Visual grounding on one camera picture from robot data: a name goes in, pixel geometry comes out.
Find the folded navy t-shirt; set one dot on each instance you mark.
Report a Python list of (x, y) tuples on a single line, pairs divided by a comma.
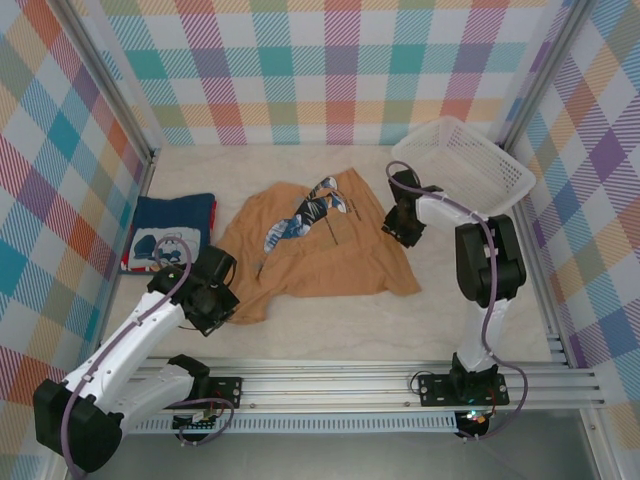
[(170, 212)]

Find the small circuit board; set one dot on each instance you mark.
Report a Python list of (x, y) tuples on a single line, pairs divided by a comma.
[(200, 425), (475, 423)]

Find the aluminium frame post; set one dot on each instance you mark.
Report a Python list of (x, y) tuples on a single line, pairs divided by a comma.
[(545, 70), (115, 90)]

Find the white plastic basket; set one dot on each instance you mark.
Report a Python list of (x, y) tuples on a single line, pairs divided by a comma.
[(465, 150)]

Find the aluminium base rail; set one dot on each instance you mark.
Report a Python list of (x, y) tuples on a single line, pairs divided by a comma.
[(325, 385)]

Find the orange printed t-shirt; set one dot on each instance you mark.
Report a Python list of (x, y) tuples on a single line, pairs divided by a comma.
[(320, 255)]

